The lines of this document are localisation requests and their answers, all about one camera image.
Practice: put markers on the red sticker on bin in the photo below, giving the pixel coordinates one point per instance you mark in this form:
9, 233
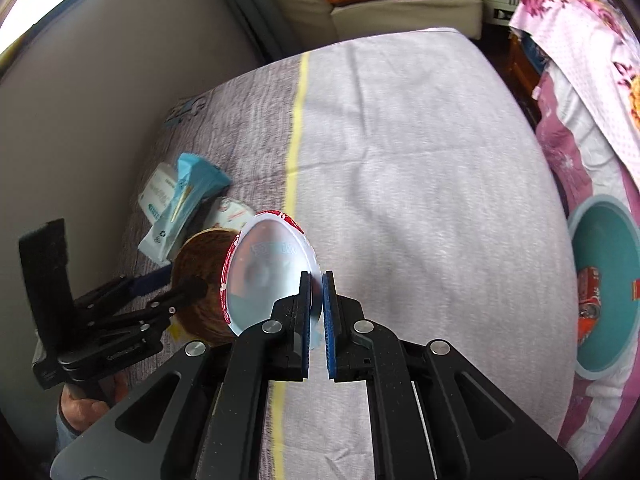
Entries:
636, 290

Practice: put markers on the white wet wipes pack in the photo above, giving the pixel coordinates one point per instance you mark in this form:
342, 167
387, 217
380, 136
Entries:
158, 192

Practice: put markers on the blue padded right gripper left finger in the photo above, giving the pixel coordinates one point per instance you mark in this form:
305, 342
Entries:
304, 304

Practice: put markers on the white and mauve bedsheet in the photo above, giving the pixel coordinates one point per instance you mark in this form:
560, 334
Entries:
601, 411

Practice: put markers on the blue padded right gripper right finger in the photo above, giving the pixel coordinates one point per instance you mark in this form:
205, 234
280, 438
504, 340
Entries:
330, 319

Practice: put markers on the brown instant noodle bowl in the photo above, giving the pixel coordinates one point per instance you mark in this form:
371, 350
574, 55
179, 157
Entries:
199, 264

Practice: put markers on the pink floral blanket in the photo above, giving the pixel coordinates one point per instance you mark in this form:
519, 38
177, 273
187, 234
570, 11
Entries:
595, 48

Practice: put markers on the red soda can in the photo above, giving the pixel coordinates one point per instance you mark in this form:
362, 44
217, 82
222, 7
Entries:
589, 299

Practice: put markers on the cream leather sofa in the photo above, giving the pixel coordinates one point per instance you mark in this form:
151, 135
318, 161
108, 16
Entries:
316, 23

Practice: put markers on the lilac covered mattress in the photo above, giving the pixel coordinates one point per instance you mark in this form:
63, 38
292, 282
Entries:
421, 186

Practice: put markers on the teal plastic trash bin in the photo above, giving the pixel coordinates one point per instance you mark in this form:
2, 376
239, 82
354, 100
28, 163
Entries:
605, 235

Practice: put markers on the person's left hand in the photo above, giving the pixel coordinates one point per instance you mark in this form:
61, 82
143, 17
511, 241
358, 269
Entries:
79, 414

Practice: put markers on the white round lid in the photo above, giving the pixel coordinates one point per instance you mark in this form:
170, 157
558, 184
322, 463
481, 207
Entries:
228, 214

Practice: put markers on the light blue snack wrapper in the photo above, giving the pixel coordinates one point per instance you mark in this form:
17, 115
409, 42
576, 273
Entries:
198, 180

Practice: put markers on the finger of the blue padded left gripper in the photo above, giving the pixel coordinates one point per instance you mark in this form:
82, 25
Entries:
181, 296
143, 285

